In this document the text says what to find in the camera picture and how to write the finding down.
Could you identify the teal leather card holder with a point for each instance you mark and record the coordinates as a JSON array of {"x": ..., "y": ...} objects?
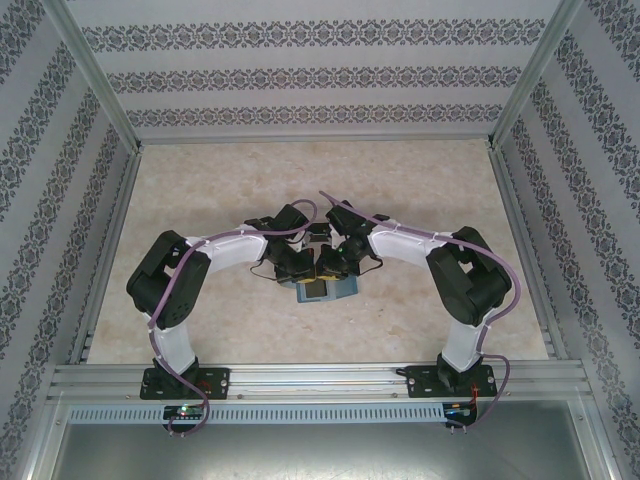
[{"x": 345, "y": 290}]

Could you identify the black card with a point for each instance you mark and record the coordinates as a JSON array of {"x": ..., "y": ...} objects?
[
  {"x": 315, "y": 291},
  {"x": 320, "y": 238}
]

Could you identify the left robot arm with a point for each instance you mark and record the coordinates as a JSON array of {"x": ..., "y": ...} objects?
[{"x": 165, "y": 280}]

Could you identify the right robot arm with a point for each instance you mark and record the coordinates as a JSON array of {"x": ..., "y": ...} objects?
[{"x": 470, "y": 280}]

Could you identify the grey metal sheet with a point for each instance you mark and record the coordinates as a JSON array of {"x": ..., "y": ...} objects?
[{"x": 320, "y": 455}]

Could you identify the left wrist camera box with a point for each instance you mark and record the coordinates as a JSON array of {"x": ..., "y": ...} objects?
[{"x": 302, "y": 246}]

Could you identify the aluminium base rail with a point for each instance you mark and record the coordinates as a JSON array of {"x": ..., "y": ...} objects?
[{"x": 320, "y": 382}]

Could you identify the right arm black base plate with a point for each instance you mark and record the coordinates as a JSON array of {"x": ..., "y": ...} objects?
[{"x": 420, "y": 382}]

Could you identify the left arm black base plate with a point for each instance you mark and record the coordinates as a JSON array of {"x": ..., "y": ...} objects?
[{"x": 217, "y": 382}]

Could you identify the aluminium table side rail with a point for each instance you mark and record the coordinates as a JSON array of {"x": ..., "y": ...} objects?
[
  {"x": 114, "y": 240},
  {"x": 522, "y": 240}
]

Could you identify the aluminium frame post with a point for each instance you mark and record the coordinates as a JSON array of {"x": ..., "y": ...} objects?
[
  {"x": 97, "y": 75},
  {"x": 531, "y": 75}
]

